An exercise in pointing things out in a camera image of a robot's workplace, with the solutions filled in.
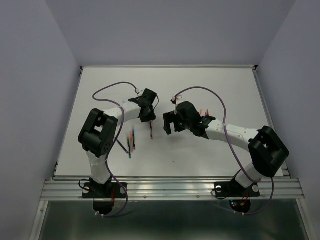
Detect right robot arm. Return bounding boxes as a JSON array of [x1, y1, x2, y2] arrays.
[[163, 100, 290, 195]]

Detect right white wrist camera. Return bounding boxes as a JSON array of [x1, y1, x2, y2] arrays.
[[171, 95, 185, 106]]

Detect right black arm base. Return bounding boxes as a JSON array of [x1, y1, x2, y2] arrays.
[[211, 180, 261, 214]]

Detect aluminium right side rail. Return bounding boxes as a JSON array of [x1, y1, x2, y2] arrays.
[[252, 65, 291, 178]]

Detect aluminium front rail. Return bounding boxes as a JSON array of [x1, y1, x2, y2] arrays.
[[40, 176, 305, 201]]

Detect pink purple pen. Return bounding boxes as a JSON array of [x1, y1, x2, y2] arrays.
[[149, 120, 153, 140]]

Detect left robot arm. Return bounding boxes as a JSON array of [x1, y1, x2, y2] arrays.
[[78, 88, 158, 197]]

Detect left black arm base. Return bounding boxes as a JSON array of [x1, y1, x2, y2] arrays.
[[78, 177, 129, 218]]

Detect dark blue pen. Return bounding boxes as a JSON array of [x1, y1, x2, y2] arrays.
[[117, 140, 129, 154]]

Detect green orange pen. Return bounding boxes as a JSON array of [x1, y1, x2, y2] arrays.
[[127, 133, 132, 159]]

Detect aluminium rail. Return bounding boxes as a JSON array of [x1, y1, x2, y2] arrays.
[[252, 65, 291, 178], [40, 176, 305, 201]]

